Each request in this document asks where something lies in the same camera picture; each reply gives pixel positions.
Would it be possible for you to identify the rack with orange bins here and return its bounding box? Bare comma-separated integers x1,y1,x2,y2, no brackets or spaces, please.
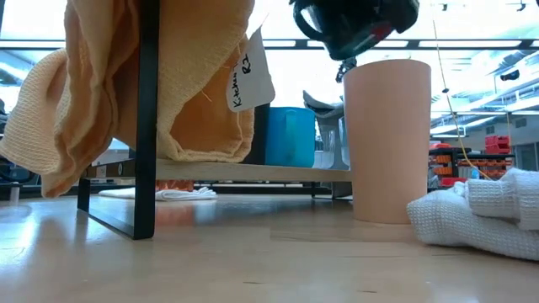
427,142,517,189

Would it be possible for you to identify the grey cloth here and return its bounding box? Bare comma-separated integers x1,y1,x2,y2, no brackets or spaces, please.
302,89,351,170

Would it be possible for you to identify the black distant machine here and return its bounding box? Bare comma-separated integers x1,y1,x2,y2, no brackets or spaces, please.
335,56,358,83

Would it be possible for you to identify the white folded cloth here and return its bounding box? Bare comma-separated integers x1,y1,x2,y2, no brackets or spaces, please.
98,184,219,203

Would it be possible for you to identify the large dark mug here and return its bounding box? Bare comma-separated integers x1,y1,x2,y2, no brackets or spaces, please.
289,0,397,62

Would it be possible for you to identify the white handwritten paper tag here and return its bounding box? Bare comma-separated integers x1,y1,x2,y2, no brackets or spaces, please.
225,25,276,114

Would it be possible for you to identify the wooden shelf black frame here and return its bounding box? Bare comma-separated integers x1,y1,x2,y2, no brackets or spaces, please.
77,0,354,241

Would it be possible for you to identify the black table frame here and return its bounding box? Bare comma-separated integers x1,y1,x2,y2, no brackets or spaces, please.
0,180,354,201

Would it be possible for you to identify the peach plastic cup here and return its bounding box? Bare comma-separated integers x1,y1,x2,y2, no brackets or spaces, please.
343,58,433,226

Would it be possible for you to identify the yellow waffle cloth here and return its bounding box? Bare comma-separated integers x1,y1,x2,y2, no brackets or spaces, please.
0,0,257,199

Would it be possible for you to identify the blue mug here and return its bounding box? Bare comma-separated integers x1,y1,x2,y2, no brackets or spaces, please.
264,106,317,169

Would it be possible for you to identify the thin yellow hanging cord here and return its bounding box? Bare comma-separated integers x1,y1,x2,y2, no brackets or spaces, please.
431,19,493,181

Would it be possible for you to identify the white checked waffle cloth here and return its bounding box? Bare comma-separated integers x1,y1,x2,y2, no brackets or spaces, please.
406,167,539,262

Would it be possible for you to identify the red plastic crate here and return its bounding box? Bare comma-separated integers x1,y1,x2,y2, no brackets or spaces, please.
483,134,512,156

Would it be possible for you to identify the translucent orange ribbed cup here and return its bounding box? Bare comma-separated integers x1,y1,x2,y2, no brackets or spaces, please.
154,179,195,193

